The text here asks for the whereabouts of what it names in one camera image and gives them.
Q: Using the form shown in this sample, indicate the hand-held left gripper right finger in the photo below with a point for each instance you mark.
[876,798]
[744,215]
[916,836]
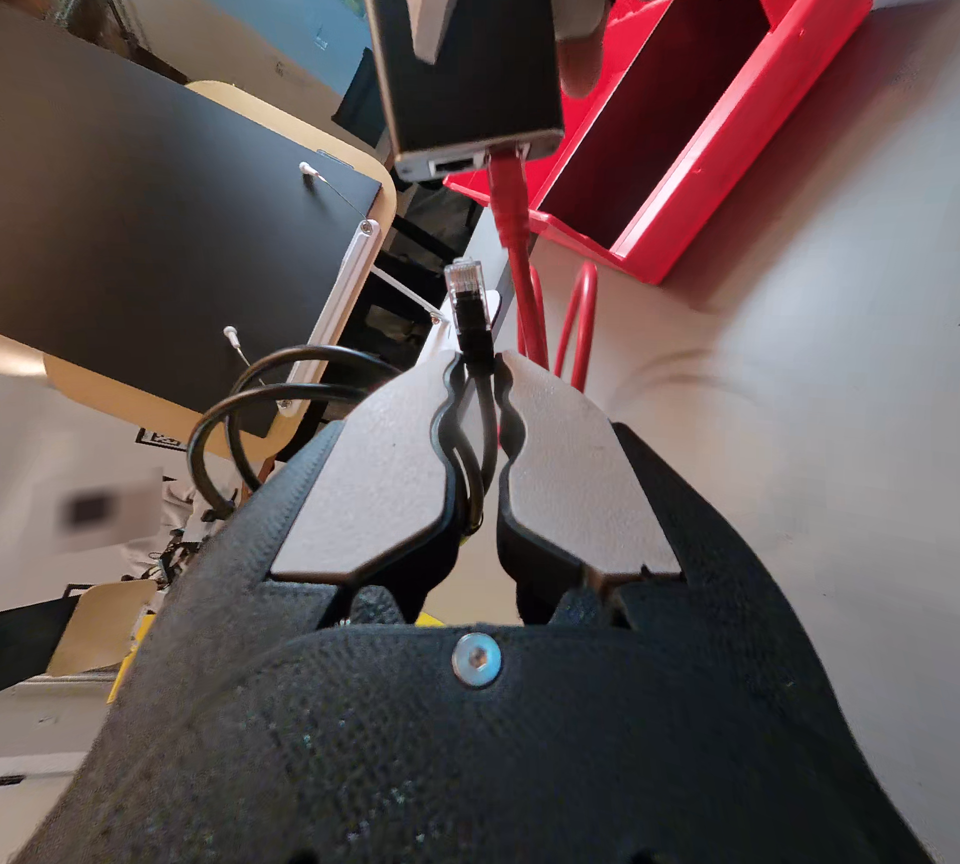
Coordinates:
[577,489]

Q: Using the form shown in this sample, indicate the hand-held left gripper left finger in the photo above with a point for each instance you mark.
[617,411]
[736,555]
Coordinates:
[375,474]

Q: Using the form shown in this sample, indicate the black network switch box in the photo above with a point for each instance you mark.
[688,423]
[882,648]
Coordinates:
[480,91]

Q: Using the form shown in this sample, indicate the red plastic bin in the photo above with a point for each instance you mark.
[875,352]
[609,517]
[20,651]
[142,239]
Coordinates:
[765,128]

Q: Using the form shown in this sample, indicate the cardboard box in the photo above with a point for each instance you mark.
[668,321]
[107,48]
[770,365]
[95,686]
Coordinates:
[97,624]

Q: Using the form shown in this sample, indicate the black board with wooden rim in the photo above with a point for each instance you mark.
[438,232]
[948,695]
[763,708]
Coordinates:
[150,203]

